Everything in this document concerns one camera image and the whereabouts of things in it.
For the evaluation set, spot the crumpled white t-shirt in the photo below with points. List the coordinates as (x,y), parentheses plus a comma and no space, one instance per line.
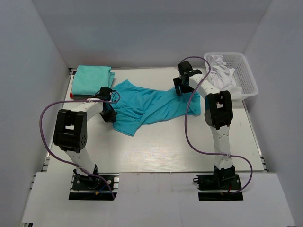
(221,76)

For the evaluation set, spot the white plastic laundry basket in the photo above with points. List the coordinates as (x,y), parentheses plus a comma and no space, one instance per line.
(242,75)

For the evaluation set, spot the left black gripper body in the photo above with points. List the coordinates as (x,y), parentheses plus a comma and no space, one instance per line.
(109,115)

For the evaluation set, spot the folded mint green t-shirt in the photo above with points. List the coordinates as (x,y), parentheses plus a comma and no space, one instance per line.
(89,79)

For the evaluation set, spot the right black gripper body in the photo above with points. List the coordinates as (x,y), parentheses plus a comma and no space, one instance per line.
(185,88)

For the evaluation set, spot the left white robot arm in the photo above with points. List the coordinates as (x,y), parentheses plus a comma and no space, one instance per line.
(71,133)

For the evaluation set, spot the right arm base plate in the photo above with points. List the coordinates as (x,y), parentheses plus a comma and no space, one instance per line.
(209,190)

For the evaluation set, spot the blue t-shirt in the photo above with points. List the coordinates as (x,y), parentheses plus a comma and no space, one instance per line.
(140,106)

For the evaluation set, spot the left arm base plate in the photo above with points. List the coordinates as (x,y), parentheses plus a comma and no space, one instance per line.
(87,188)

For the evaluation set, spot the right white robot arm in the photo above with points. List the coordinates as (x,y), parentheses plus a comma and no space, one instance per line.
(218,115)

